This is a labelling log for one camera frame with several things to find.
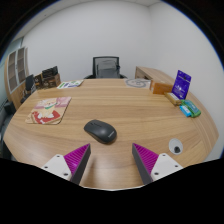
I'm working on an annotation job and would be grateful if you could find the blue small box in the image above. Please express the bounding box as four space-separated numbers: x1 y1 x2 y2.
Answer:
179 104 193 118

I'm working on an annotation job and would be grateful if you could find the tan small box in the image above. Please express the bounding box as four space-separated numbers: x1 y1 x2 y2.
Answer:
164 91 183 107

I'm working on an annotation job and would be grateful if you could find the black box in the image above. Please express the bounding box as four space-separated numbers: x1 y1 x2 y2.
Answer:
41 65 59 78

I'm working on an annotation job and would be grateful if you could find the green small box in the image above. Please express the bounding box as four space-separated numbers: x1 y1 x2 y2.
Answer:
181 99 202 118

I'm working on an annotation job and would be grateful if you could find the purple package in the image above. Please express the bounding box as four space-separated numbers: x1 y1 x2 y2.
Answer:
171 69 193 100

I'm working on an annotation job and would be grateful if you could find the black computer mouse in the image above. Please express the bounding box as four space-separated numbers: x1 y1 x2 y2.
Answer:
83 119 118 145

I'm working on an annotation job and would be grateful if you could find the black leather seat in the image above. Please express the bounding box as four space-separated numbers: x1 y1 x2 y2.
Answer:
0 99 16 158

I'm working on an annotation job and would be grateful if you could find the cartoon print mouse pad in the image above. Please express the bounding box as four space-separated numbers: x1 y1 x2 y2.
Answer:
25 96 72 126

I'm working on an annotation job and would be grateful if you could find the wooden side desk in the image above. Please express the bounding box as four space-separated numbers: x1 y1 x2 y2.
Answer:
134 65 176 84

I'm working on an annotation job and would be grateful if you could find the black mesh office chair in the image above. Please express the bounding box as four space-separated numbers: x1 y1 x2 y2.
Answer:
83 55 128 80

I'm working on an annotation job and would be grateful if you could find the white cable grommet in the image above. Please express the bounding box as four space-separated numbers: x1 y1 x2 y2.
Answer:
168 137 184 155

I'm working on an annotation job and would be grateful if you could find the black visitor chair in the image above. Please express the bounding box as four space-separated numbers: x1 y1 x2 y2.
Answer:
20 73 37 104

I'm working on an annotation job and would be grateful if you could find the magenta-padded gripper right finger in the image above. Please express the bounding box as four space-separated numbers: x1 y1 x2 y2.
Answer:
131 142 184 186

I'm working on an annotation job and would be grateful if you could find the small brown cardboard box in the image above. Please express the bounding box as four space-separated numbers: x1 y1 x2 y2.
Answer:
34 73 44 90

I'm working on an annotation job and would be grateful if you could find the orange-brown box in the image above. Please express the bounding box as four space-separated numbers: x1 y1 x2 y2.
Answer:
149 79 175 96

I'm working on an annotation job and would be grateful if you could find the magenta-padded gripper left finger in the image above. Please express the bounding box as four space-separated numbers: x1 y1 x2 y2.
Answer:
41 143 92 186

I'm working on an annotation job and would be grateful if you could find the white printed leaflet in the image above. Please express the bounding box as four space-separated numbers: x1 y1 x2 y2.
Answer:
56 79 85 90

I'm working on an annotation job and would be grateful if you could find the wooden shelf unit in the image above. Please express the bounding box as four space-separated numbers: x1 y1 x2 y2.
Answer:
3 46 34 109

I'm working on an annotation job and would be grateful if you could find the large brown cardboard box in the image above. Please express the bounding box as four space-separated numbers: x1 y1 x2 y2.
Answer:
42 73 62 89

